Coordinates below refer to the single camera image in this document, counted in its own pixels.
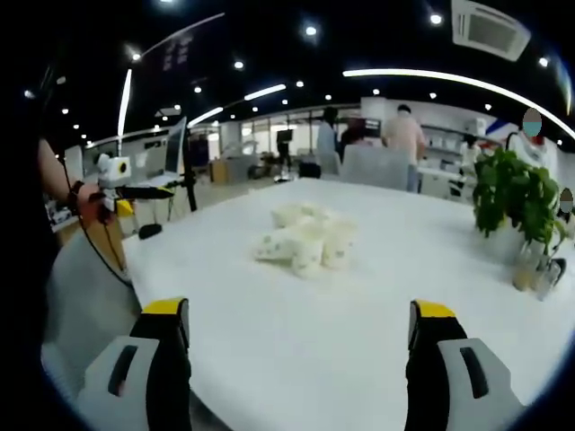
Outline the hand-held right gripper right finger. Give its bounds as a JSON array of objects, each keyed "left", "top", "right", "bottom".
[{"left": 403, "top": 298, "right": 526, "bottom": 431}]

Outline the ceiling air conditioner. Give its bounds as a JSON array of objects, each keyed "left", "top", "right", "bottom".
[{"left": 450, "top": 0, "right": 533, "bottom": 63}]

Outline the dark wristband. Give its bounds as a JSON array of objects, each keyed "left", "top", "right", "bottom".
[{"left": 66, "top": 180, "right": 86, "bottom": 217}]

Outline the cardboard box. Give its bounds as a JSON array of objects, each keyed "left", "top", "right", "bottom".
[{"left": 209, "top": 158, "right": 231, "bottom": 184}]

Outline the grey office chair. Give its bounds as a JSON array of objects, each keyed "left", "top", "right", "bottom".
[{"left": 340, "top": 145, "right": 412, "bottom": 191}]

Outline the dotted paper cups stack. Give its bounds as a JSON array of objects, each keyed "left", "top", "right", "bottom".
[{"left": 252, "top": 226, "right": 298, "bottom": 265}]

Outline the green potted plant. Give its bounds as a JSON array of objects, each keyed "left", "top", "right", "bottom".
[{"left": 472, "top": 146, "right": 570, "bottom": 255}]

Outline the white table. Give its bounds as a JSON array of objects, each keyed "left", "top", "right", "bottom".
[{"left": 119, "top": 176, "right": 575, "bottom": 431}]

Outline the dotted paper cup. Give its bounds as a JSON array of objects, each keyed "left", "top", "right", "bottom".
[
  {"left": 322, "top": 220, "right": 358, "bottom": 269},
  {"left": 290, "top": 232, "right": 325, "bottom": 278}
]

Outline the computer monitor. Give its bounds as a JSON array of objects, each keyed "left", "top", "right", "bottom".
[{"left": 163, "top": 115, "right": 189, "bottom": 177}]

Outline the black monitor stand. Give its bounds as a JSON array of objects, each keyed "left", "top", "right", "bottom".
[{"left": 178, "top": 128, "right": 199, "bottom": 213}]

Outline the long ceiling light strip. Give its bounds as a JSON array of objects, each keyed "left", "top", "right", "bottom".
[{"left": 341, "top": 67, "right": 575, "bottom": 139}]

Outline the glass jar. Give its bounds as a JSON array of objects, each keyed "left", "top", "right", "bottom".
[{"left": 510, "top": 249, "right": 568, "bottom": 301}]

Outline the person's dark clothing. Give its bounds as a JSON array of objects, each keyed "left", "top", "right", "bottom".
[{"left": 0, "top": 134, "right": 62, "bottom": 405}]

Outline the person's left hand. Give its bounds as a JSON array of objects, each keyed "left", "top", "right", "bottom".
[{"left": 77, "top": 181, "right": 117, "bottom": 226}]

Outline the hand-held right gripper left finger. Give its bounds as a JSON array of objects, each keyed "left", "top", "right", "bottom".
[{"left": 75, "top": 295, "right": 194, "bottom": 431}]

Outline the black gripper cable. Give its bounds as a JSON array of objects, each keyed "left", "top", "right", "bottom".
[{"left": 76, "top": 210, "right": 132, "bottom": 285}]

